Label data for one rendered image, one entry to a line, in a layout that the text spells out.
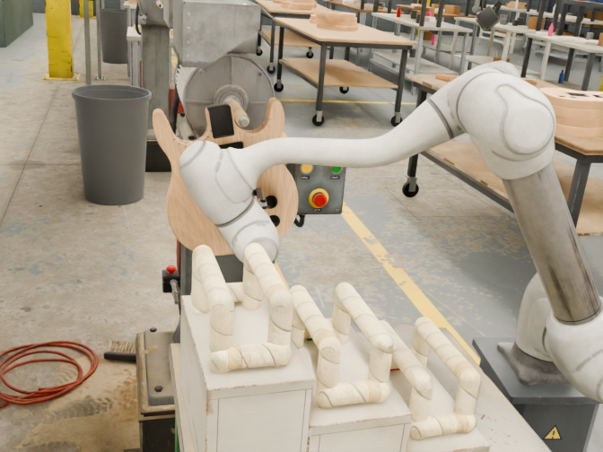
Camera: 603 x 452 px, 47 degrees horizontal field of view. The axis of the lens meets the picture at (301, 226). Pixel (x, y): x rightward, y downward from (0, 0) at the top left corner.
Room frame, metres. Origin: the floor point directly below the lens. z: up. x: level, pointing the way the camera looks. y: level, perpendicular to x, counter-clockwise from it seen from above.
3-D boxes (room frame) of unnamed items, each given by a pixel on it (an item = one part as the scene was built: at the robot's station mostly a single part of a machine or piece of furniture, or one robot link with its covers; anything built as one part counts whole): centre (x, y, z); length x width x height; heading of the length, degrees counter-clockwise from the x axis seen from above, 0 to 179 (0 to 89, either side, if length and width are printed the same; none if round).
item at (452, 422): (0.92, -0.25, 0.96); 0.11 x 0.03 x 0.03; 109
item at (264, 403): (0.91, 0.08, 1.02); 0.27 x 0.15 x 0.17; 19
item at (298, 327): (1.03, 0.00, 1.07); 0.03 x 0.03 x 0.09
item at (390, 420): (0.96, -0.07, 0.98); 0.27 x 0.16 x 0.09; 19
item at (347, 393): (0.87, -0.10, 1.04); 0.11 x 0.03 x 0.03; 109
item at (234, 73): (2.07, 0.26, 1.25); 0.41 x 0.27 x 0.26; 15
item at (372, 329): (0.97, -0.11, 1.12); 0.20 x 0.03 x 0.03; 18
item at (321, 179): (2.05, 0.01, 0.99); 0.24 x 0.21 x 0.26; 15
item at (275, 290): (0.92, 0.04, 1.20); 0.20 x 0.03 x 0.03; 18
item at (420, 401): (0.92, -0.21, 0.99); 0.03 x 0.03 x 0.09
